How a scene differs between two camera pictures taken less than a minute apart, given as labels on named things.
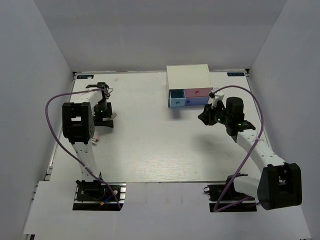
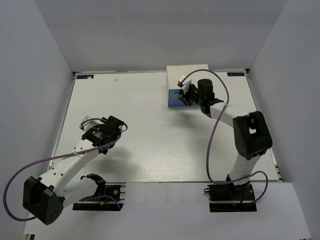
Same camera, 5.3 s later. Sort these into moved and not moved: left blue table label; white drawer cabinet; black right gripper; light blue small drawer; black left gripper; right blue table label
Moved: light blue small drawer; black right gripper; black left gripper
Not moved: left blue table label; white drawer cabinet; right blue table label
